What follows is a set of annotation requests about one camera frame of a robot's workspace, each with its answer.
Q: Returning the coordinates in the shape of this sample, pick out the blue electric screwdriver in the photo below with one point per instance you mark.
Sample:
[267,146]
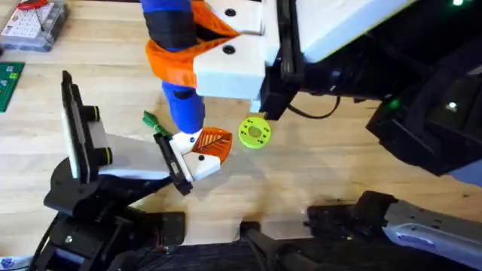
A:
[186,109]

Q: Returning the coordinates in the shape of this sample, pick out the black rail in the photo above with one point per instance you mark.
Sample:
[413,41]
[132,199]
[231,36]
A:
[211,259]

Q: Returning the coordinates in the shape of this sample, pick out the green disc with holes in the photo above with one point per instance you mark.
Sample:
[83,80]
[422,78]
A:
[255,132]

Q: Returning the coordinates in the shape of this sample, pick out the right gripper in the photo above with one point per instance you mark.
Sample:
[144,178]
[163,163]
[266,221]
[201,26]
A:
[339,22]

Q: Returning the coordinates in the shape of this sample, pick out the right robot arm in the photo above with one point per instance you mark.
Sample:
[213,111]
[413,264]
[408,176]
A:
[433,233]

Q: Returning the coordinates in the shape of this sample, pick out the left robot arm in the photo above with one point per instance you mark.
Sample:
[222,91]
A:
[94,226]

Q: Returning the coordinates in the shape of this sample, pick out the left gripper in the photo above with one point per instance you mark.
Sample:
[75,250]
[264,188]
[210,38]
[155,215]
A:
[135,158]

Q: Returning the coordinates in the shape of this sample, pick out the green board with blocks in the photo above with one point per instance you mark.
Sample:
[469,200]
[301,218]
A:
[9,86]

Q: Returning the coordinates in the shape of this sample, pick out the left wrist black plate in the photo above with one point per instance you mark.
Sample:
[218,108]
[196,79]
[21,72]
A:
[75,124]

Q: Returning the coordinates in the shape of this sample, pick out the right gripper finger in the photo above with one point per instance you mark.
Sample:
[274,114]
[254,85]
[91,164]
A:
[229,71]

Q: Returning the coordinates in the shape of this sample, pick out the clear plastic parts box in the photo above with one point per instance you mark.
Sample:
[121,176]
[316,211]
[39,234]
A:
[30,28]

